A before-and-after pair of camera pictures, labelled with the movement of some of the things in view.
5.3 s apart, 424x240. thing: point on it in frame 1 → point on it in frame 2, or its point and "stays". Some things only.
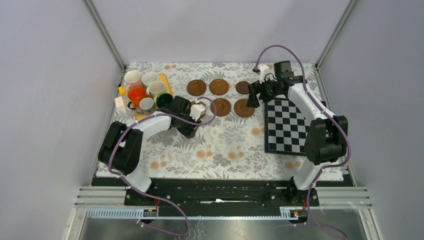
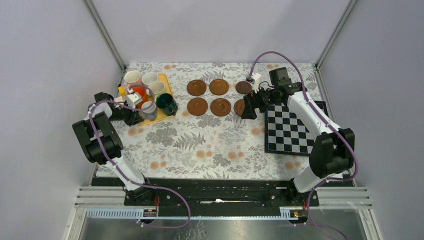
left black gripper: (189, 132) → (134, 117)
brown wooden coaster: (241, 109) stays
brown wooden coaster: (196, 87) stays
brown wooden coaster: (218, 87) stays
